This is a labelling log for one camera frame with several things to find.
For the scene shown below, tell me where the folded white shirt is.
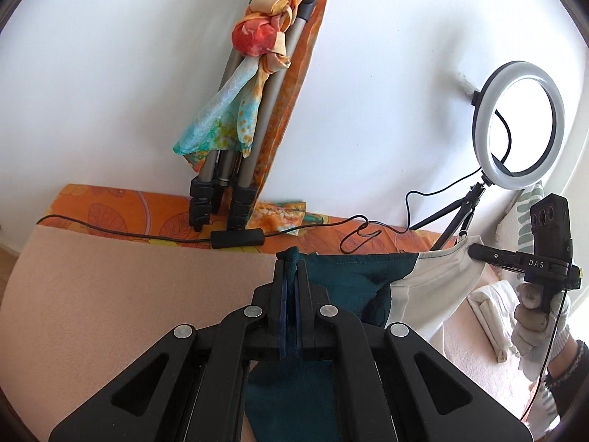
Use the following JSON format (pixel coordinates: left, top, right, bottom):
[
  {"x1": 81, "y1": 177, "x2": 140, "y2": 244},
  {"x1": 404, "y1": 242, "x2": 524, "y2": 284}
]
[{"x1": 467, "y1": 281, "x2": 523, "y2": 362}]

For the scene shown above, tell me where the teal and white printed t-shirt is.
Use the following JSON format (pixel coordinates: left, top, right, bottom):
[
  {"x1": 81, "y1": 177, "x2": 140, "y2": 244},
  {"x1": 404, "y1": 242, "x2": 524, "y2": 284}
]
[{"x1": 244, "y1": 246, "x2": 482, "y2": 442}]

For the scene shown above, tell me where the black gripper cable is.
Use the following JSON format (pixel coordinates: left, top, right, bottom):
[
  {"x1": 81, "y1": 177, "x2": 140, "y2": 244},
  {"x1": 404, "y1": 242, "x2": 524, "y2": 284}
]
[{"x1": 520, "y1": 237, "x2": 581, "y2": 424}]

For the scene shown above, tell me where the orange patterned board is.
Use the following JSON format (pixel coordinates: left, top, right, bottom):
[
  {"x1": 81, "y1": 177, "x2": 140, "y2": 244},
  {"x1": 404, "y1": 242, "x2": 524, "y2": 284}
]
[{"x1": 251, "y1": 0, "x2": 331, "y2": 203}]

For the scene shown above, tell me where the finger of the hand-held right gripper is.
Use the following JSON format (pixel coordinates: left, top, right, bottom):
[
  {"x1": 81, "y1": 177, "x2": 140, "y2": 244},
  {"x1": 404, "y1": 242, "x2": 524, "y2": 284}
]
[{"x1": 468, "y1": 244, "x2": 524, "y2": 271}]

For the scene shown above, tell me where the person's right forearm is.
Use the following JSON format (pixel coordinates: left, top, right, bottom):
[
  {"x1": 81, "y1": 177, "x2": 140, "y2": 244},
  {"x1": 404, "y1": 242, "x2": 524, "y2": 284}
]
[{"x1": 543, "y1": 338, "x2": 589, "y2": 429}]

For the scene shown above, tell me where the black ring light cable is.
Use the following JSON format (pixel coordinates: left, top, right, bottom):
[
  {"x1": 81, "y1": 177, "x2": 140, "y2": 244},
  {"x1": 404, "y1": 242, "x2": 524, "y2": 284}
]
[{"x1": 36, "y1": 175, "x2": 484, "y2": 255}]

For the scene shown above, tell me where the colourful knotted scarf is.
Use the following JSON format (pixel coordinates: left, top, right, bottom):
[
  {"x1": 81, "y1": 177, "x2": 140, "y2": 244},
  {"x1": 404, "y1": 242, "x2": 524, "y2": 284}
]
[{"x1": 172, "y1": 0, "x2": 318, "y2": 171}]

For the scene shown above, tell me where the white ring light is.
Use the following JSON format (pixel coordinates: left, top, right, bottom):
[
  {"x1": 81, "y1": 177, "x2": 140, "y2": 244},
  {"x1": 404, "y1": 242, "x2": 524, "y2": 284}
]
[{"x1": 473, "y1": 61, "x2": 566, "y2": 190}]

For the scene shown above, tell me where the folded grey tripod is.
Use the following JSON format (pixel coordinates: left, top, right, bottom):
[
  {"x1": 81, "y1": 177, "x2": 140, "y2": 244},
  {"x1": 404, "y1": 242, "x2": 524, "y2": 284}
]
[{"x1": 188, "y1": 0, "x2": 318, "y2": 232}]

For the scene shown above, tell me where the green striped white pillow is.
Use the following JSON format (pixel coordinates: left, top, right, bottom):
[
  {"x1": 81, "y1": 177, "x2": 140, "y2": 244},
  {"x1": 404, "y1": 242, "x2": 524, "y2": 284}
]
[{"x1": 497, "y1": 182, "x2": 546, "y2": 281}]

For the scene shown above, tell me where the person's right hand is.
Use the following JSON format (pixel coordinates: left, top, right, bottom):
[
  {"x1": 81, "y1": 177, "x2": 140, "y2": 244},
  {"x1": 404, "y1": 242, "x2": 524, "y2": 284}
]
[{"x1": 513, "y1": 283, "x2": 571, "y2": 373}]

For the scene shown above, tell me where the black wall plug cable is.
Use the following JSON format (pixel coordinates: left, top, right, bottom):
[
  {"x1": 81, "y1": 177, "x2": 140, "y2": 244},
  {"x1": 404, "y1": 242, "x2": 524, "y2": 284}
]
[{"x1": 470, "y1": 90, "x2": 514, "y2": 166}]

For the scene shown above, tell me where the small black tripod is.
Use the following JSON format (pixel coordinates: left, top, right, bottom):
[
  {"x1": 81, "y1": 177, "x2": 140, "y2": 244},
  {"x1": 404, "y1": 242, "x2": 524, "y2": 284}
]
[{"x1": 409, "y1": 179, "x2": 489, "y2": 252}]

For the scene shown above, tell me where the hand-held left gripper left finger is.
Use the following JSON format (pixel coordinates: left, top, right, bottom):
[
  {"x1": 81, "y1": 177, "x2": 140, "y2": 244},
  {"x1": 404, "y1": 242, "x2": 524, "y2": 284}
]
[{"x1": 48, "y1": 258, "x2": 295, "y2": 442}]

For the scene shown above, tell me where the small colourful cloth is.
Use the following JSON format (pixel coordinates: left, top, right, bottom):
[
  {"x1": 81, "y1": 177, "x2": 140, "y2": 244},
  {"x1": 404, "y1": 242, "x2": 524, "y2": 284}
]
[{"x1": 251, "y1": 200, "x2": 308, "y2": 231}]

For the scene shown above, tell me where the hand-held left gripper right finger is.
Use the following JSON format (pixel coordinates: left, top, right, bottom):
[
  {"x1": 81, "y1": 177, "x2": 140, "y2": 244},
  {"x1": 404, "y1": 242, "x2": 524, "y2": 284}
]
[{"x1": 294, "y1": 258, "x2": 537, "y2": 442}]

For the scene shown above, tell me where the orange floral sheet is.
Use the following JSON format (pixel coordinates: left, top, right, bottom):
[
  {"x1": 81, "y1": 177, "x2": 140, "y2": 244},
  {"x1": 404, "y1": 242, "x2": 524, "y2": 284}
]
[{"x1": 39, "y1": 183, "x2": 461, "y2": 259}]

